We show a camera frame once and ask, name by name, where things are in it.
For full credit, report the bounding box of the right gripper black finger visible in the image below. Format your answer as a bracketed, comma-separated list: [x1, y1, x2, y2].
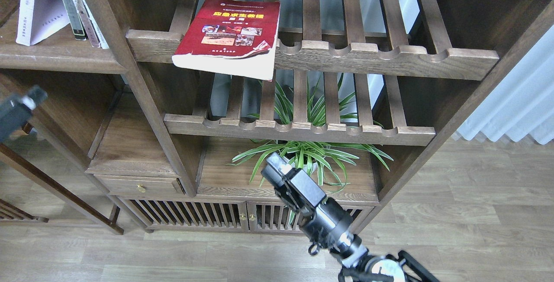
[261, 152, 326, 213]

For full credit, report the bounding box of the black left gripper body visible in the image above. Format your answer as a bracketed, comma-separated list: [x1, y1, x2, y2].
[0, 95, 34, 142]

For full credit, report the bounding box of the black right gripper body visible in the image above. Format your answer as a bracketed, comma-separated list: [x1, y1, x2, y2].
[281, 191, 368, 266]

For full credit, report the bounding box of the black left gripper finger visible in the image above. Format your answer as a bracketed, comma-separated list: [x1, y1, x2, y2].
[24, 85, 48, 110]

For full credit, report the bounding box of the black yellow cover book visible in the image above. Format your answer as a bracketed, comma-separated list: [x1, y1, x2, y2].
[63, 0, 87, 40]

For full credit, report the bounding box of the white purple cover book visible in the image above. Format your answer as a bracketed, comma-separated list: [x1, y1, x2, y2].
[16, 0, 70, 46]

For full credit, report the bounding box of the red cover book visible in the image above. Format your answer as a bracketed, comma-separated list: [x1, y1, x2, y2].
[172, 0, 280, 81]

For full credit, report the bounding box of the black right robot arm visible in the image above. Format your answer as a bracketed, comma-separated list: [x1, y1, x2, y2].
[262, 152, 437, 282]

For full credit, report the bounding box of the white plant pot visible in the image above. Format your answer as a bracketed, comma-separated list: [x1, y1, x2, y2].
[283, 152, 318, 176]

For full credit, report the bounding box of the upright white book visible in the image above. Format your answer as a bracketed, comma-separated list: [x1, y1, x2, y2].
[82, 0, 110, 49]

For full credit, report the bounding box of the green spider plant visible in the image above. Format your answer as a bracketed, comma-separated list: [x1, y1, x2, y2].
[227, 78, 394, 193]

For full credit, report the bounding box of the dark wooden side furniture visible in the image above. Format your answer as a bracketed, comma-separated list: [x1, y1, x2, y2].
[0, 129, 113, 232]

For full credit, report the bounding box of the upright pale spine book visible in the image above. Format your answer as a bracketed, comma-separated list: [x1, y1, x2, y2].
[73, 0, 101, 48]

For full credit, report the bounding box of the dark wooden bookshelf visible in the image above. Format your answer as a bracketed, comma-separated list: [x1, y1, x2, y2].
[1, 0, 553, 233]

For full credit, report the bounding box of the brass drawer knob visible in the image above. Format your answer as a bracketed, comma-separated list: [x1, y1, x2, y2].
[136, 185, 146, 193]

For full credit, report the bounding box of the white pleated curtain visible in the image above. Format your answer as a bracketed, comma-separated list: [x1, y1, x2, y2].
[457, 27, 554, 145]

